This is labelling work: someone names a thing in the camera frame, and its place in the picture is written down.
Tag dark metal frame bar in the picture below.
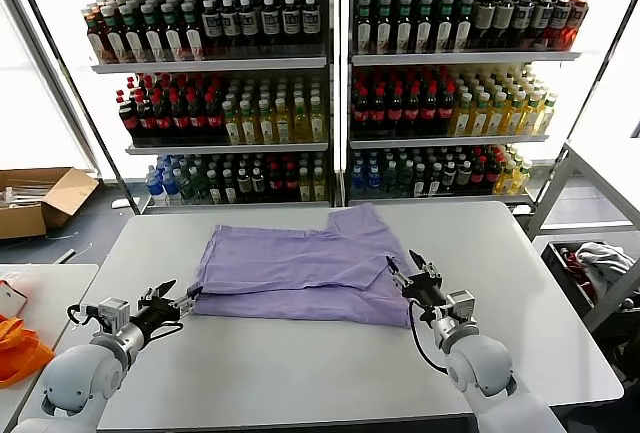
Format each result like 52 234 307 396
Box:
527 0 640 217
7 0 142 215

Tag blue label water bottle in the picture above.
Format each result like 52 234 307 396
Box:
145 166 168 207
351 166 368 199
367 165 384 199
162 170 182 207

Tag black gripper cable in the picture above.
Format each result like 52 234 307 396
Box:
144 321 184 343
407 297 451 372

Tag orange cloth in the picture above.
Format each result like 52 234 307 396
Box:
0 313 55 388

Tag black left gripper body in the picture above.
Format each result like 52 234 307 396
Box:
130 296 184 338

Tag grey metal cart frame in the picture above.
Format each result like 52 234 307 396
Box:
524 140 640 334

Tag purple t-shirt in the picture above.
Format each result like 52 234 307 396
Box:
192 202 419 329

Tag dark tea bottle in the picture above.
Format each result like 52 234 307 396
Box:
442 161 459 198
235 168 253 204
251 167 268 204
457 160 474 197

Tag grey metal shelf unit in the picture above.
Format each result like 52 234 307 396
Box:
339 0 617 214
52 0 335 217

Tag grey white cloth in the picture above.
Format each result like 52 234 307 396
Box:
573 242 635 277

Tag white packing sheets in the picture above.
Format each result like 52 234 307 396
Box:
0 178 57 210

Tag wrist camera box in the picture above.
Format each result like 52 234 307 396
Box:
444 290 479 327
82 296 131 329

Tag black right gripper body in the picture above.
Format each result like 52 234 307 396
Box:
402 275 450 313

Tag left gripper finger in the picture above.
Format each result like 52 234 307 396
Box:
168 286 205 316
138 279 178 304

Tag white small carton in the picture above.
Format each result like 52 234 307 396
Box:
0 283 29 318

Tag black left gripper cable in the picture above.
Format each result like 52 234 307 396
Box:
144 321 184 343

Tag dark bottle black white label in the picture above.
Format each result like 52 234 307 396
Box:
238 0 260 58
220 0 243 59
282 0 302 58
201 0 225 60
545 0 571 50
260 0 281 58
512 0 535 50
301 0 321 57
529 0 554 50

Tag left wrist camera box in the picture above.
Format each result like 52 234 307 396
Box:
82 296 131 329

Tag red cloth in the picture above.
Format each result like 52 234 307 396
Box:
559 247 601 299

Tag green tinted drink bottle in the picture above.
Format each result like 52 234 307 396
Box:
192 168 211 206
383 162 401 198
177 167 197 206
399 161 416 198

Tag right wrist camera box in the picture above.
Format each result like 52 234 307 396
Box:
444 290 479 327

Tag brown cardboard box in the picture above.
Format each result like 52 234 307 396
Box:
0 167 100 242

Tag dark bottle green white label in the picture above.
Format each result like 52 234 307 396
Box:
121 4 147 63
454 0 475 54
415 0 434 55
375 0 394 56
355 0 374 56
181 0 206 62
436 0 455 55
395 0 414 56
102 6 126 64
160 1 186 62
141 2 166 63

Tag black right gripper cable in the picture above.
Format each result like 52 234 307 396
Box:
407 297 451 372

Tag black plastic crate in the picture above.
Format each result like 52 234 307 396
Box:
538 240 640 312

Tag dark bottle beige label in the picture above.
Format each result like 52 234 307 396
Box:
473 0 495 52
492 0 515 51

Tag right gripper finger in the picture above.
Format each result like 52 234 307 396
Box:
385 255 413 298
408 249 442 283

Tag red cap cola bottle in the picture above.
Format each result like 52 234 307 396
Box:
388 86 406 137
472 156 489 197
370 87 389 137
152 95 174 143
422 85 441 137
438 83 457 135
352 88 371 137
405 85 424 137
268 163 286 203
188 95 209 143
169 94 192 143
133 94 157 144
283 163 301 203
485 155 503 197
205 94 226 143
117 91 141 147

